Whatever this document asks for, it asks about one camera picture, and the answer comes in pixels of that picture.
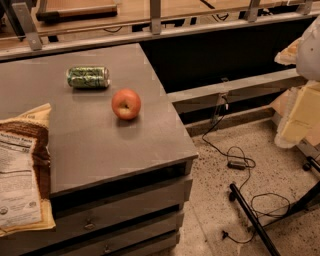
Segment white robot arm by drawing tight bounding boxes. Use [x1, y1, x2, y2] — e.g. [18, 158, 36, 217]
[296, 15, 320, 81]

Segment red yellow apple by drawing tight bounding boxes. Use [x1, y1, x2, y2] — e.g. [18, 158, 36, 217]
[111, 88, 141, 120]

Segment grey drawer cabinet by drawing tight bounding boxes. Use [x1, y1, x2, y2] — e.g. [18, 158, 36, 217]
[0, 44, 197, 256]

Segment black power adapter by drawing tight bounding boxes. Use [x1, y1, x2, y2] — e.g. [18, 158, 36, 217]
[227, 161, 246, 170]

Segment green soda can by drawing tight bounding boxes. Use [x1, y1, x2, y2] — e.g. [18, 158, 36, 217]
[66, 66, 110, 89]

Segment brown yellow snack bag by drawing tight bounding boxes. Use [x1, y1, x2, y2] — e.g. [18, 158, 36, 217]
[0, 104, 55, 237]

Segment black chair base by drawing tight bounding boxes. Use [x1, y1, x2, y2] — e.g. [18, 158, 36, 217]
[228, 155, 320, 256]

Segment black power cable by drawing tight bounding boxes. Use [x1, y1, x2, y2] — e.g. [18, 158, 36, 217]
[201, 94, 292, 245]

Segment grey metal rail frame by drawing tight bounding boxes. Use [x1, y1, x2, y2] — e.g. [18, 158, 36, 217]
[0, 0, 320, 62]

